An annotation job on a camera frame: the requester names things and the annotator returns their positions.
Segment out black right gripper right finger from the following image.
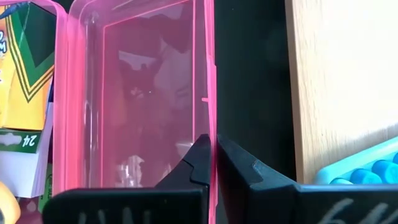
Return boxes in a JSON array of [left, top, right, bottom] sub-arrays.
[[216, 134, 398, 224]]

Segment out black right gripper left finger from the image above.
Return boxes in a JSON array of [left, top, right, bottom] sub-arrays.
[[42, 133, 213, 224]]

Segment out green eraser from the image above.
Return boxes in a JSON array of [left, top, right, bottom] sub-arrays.
[[37, 163, 53, 214]]

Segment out pink transparent pencil case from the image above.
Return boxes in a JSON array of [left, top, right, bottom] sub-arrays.
[[0, 0, 218, 224]]

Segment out yellow handled scissors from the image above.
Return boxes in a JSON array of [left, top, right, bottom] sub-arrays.
[[0, 182, 22, 224]]

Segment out yellow green crayon box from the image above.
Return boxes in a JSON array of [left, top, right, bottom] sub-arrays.
[[0, 1, 58, 155]]

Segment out blue pen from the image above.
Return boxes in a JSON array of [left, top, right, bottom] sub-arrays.
[[0, 1, 32, 19]]

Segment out light blue calculator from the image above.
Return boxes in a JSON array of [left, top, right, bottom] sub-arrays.
[[313, 135, 398, 186]]

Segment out wooden shelf with black legs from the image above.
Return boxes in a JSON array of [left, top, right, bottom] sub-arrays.
[[284, 0, 398, 184]]

